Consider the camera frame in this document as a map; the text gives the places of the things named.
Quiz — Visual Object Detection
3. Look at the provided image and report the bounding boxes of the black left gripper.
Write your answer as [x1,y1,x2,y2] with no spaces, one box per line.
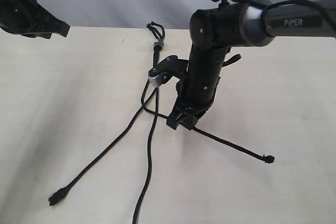
[1,0,70,38]

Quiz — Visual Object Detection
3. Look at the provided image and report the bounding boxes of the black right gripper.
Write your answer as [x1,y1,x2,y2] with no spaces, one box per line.
[166,48,230,130]

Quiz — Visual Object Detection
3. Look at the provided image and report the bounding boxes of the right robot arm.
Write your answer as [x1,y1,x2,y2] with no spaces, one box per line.
[166,0,335,129]

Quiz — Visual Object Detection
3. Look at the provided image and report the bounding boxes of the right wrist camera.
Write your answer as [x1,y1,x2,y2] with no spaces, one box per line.
[148,55,188,88]

